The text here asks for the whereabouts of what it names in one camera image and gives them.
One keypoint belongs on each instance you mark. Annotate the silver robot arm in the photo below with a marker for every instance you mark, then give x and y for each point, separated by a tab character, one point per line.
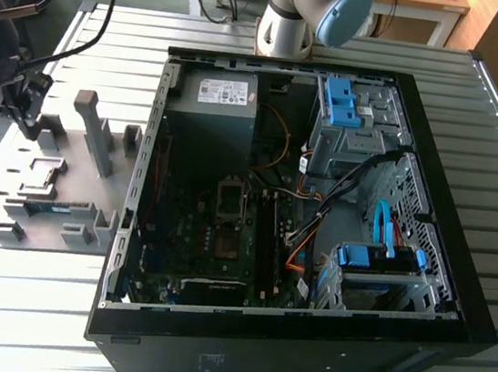
283	30

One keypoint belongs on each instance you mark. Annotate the CPU socket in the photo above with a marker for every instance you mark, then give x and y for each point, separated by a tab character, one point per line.
227	247

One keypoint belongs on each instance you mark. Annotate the grey parts rack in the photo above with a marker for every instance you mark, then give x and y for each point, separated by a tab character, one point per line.
79	182

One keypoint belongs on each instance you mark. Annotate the RAM stick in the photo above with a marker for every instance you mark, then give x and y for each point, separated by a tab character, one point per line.
53	207

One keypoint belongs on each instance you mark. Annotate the grey power supply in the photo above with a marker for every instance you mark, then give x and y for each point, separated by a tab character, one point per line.
186	104

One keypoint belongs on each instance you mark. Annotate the green motherboard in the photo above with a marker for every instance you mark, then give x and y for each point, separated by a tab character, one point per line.
186	242

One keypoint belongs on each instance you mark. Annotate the black graphics card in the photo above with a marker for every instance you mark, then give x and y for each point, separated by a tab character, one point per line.
212	293

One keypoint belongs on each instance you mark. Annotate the grey drive cage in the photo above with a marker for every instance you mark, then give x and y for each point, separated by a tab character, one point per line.
360	145

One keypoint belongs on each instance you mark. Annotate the black PC case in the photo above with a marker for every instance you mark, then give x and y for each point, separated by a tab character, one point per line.
254	356

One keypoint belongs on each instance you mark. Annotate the blue disk carrier with disk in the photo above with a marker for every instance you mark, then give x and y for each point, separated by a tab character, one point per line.
354	255

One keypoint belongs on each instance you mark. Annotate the grey disk bay cage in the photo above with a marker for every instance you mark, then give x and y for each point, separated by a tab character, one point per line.
417	300

